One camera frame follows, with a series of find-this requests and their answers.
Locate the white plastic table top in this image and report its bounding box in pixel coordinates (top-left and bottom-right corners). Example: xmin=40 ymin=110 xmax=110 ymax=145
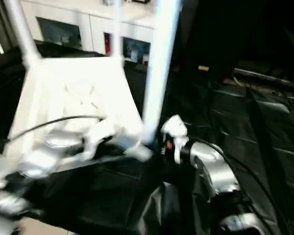
xmin=1 ymin=55 xmax=154 ymax=173

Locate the black table mat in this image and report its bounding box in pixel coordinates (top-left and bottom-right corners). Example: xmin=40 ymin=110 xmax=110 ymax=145
xmin=0 ymin=40 xmax=294 ymax=235

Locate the white cabinet with glass doors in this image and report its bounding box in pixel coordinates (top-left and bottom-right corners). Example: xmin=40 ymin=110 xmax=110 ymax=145
xmin=21 ymin=0 xmax=157 ymax=66

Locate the long dark metal rod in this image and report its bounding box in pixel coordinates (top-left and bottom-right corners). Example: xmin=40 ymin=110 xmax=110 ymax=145
xmin=234 ymin=68 xmax=294 ymax=89

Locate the grey curtain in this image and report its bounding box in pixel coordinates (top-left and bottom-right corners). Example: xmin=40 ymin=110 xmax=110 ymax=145
xmin=0 ymin=0 xmax=15 ymax=57

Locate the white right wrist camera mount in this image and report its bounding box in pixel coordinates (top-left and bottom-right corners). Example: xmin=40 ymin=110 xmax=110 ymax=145
xmin=160 ymin=115 xmax=189 ymax=165

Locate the black left wrist camera cable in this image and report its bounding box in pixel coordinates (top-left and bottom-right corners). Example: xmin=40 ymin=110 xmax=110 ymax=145
xmin=4 ymin=117 xmax=106 ymax=145

